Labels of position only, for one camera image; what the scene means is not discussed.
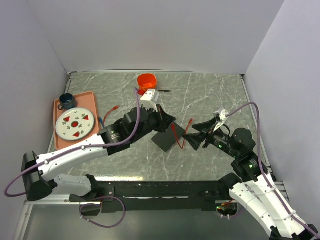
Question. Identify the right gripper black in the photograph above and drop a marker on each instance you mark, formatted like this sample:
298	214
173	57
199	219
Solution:
195	139

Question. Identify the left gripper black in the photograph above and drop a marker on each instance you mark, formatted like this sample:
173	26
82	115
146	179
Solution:
164	119

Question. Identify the black network switch box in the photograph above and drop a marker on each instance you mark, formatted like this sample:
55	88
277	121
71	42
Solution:
165	140

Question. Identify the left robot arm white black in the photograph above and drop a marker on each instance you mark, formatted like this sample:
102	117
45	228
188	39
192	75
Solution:
43	174

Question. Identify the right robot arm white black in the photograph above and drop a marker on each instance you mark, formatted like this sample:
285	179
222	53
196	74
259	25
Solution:
251	184

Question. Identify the orange plastic cup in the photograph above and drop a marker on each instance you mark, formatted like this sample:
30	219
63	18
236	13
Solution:
145	82

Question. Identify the pink plastic tray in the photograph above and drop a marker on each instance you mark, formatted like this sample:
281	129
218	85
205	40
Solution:
85	100

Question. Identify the white plate watermelon pattern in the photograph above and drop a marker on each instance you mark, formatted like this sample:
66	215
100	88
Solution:
75	124

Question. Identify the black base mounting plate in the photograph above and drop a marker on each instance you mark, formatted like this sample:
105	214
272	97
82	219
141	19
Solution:
155	195

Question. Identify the dark blue mug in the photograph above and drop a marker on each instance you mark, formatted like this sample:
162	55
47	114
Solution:
66	102

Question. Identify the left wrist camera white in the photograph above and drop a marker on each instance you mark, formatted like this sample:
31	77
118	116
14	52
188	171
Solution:
149	99

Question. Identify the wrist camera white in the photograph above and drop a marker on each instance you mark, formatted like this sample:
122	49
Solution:
149	99
221	118

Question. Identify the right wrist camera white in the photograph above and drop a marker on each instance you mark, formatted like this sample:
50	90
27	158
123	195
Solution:
221	118

